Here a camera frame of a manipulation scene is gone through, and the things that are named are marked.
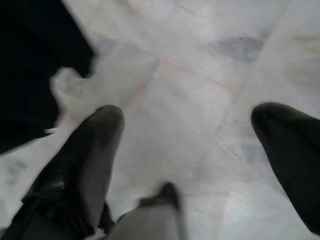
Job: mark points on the black robot right foot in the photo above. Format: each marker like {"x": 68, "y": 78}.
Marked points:
{"x": 170, "y": 192}

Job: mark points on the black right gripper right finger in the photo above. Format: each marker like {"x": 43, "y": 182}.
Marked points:
{"x": 295, "y": 160}

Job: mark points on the black garment with white logo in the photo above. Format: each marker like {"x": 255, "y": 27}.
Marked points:
{"x": 30, "y": 62}

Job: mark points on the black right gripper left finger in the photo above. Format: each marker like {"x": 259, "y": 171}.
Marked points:
{"x": 75, "y": 175}

